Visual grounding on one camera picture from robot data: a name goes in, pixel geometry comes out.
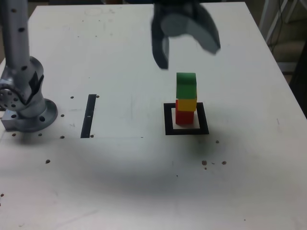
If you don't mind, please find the white metal frame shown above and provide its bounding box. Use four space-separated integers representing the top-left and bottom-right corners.
259 0 307 72

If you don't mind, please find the green cube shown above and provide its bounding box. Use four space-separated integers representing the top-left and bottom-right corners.
176 72 198 100

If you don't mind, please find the yellow cube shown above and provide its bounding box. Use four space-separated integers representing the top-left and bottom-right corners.
177 98 198 112

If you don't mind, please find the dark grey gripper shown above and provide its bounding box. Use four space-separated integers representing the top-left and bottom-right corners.
151 0 222 70

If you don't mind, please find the red cube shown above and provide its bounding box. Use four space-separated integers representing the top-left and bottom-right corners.
175 99 195 125

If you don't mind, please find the black tape strip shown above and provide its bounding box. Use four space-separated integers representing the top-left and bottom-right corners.
80 94 97 139

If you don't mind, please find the black tape square outline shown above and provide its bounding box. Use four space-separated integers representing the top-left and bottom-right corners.
164 102 210 136

